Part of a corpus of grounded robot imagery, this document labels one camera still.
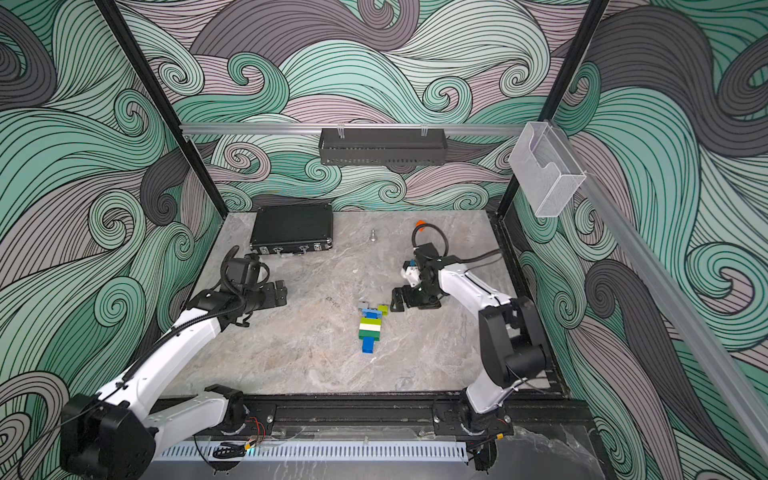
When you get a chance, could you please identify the lime green long lego brick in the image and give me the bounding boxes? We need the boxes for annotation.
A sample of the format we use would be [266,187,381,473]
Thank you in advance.
[359,318,382,332]

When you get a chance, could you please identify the light blue lego brick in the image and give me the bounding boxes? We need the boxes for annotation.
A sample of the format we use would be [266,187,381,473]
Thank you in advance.
[362,309,383,320]

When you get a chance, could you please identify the dark green lego brick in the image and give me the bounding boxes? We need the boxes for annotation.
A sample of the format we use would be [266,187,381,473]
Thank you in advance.
[358,331,380,341]

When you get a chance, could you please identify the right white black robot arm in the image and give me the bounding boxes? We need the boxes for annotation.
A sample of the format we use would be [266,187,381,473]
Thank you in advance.
[390,243,551,414]

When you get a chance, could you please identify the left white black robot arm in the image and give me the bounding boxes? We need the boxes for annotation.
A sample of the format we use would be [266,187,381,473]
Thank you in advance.
[59,248,288,479]

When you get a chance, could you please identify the black hard case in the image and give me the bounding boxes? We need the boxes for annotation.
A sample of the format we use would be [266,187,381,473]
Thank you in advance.
[250,204,333,255]

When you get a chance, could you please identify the white slotted cable duct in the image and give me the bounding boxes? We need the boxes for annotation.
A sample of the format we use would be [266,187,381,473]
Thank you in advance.
[155,440,470,463]

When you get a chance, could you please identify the black wall tray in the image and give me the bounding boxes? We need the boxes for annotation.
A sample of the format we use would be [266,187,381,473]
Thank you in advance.
[318,127,448,167]

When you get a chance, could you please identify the aluminium wall rail back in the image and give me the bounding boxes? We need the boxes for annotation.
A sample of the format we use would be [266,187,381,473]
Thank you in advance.
[179,122,526,138]

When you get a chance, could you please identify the aluminium wall rail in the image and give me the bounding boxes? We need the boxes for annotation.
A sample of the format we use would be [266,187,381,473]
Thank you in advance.
[179,122,526,138]
[550,124,767,459]

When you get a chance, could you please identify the clear plastic wall bin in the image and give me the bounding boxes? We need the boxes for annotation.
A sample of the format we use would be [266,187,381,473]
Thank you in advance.
[509,121,586,218]

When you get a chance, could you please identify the aluminium wall rail right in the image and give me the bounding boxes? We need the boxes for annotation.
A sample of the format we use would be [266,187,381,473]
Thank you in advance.
[550,124,767,459]

